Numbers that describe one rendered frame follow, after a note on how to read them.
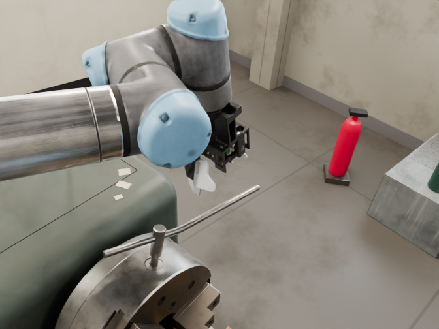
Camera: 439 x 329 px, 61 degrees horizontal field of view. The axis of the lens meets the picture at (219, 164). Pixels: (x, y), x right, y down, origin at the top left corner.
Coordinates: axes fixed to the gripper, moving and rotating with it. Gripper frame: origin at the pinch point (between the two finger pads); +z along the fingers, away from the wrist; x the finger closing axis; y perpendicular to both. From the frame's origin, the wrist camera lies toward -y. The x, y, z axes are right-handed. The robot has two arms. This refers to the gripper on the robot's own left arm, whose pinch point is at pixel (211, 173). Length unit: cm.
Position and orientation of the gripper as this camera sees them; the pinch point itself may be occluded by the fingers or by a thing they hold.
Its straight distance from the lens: 74.1
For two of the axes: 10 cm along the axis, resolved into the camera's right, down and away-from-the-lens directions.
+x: 6.3, -6.2, 4.7
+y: 7.7, 4.3, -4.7
